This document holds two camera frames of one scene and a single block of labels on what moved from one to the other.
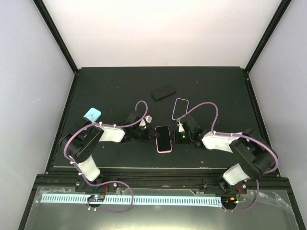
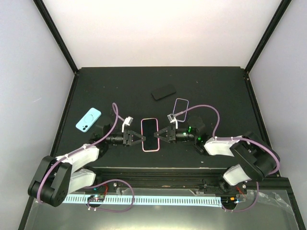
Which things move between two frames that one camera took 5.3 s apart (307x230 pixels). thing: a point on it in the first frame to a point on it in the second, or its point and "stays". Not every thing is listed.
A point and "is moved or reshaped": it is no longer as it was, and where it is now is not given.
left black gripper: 148,136 to 130,137
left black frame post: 56,36 stays
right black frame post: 280,13 stays
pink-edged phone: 164,141 is moved or reshaped
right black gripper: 175,140 to 171,134
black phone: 163,92 stays
